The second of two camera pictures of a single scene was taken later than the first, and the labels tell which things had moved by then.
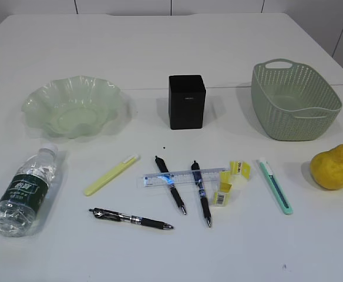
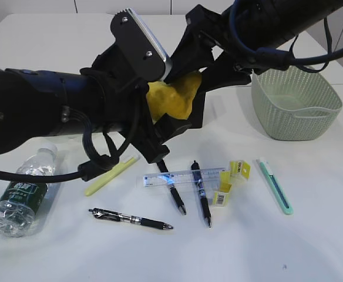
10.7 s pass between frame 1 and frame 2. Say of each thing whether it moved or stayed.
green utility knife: stayed
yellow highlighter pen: stayed
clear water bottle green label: stayed
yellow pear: moved
